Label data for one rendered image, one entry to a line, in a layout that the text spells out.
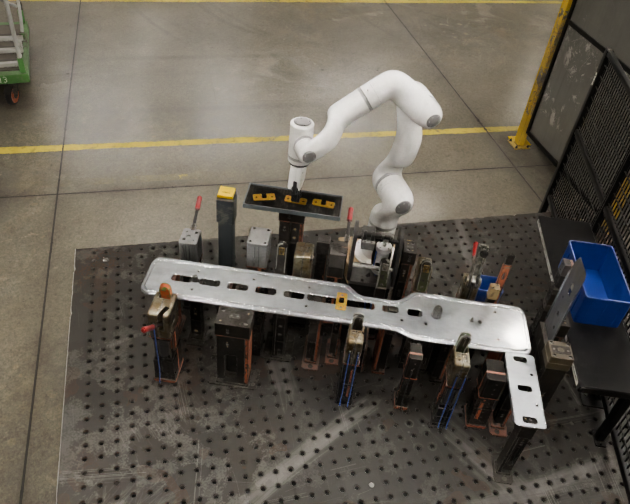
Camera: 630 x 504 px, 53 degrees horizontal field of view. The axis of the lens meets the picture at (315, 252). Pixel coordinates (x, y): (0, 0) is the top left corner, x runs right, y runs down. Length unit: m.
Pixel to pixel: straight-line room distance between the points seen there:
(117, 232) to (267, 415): 2.11
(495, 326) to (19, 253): 2.80
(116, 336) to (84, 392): 0.27
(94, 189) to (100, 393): 2.29
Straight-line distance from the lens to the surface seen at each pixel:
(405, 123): 2.39
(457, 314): 2.31
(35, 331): 3.61
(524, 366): 2.24
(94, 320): 2.63
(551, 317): 2.35
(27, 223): 4.28
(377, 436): 2.29
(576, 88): 4.83
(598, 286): 2.61
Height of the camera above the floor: 2.62
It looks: 42 degrees down
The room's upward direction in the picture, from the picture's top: 7 degrees clockwise
